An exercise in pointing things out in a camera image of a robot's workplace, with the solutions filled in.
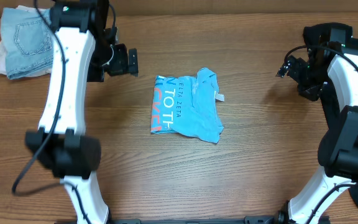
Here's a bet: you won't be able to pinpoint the light blue printed t-shirt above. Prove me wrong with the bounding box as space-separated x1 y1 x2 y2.
150 67 224 144

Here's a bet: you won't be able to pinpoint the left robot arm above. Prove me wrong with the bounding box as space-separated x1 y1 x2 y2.
25 0 139 223

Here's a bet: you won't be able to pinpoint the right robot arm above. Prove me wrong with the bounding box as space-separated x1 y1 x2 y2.
274 23 358 223

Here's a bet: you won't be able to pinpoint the folded light blue jeans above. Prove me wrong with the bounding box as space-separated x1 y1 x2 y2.
0 7 53 80

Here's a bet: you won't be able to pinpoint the folded white garment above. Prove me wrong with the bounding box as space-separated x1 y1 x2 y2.
0 41 52 80

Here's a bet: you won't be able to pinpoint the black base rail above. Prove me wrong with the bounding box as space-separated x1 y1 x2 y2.
104 215 332 224

